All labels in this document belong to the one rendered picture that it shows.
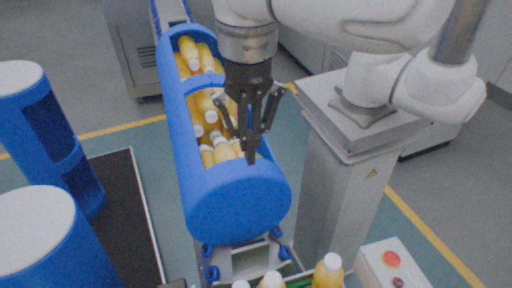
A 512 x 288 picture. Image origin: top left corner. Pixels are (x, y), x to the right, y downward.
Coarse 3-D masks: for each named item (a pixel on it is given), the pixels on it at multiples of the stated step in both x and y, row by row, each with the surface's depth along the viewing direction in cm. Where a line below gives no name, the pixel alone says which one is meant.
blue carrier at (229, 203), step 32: (192, 32) 141; (160, 64) 129; (192, 128) 94; (192, 160) 87; (256, 160) 83; (192, 192) 81; (224, 192) 80; (256, 192) 83; (288, 192) 87; (192, 224) 84; (224, 224) 88; (256, 224) 93
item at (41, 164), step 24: (24, 96) 140; (48, 96) 166; (0, 120) 142; (24, 120) 145; (48, 120) 177; (24, 144) 152; (48, 144) 186; (72, 144) 188; (24, 168) 163; (48, 168) 164; (72, 168) 202; (72, 192) 211; (96, 192) 211
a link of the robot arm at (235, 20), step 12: (216, 0) 43; (228, 0) 41; (240, 0) 40; (252, 0) 39; (264, 0) 38; (216, 12) 45; (228, 12) 43; (240, 12) 42; (252, 12) 41; (264, 12) 40; (228, 24) 45; (240, 24) 44; (252, 24) 44; (264, 24) 45
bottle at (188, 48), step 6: (186, 36) 140; (180, 42) 138; (186, 42) 136; (192, 42) 137; (180, 48) 136; (186, 48) 132; (192, 48) 132; (186, 54) 130; (192, 54) 130; (198, 54) 132; (186, 60) 130; (198, 60) 131
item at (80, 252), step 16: (80, 224) 97; (64, 240) 90; (80, 240) 96; (96, 240) 109; (48, 256) 87; (64, 256) 91; (80, 256) 97; (96, 256) 106; (16, 272) 84; (32, 272) 86; (48, 272) 89; (64, 272) 93; (80, 272) 99; (96, 272) 106; (112, 272) 119
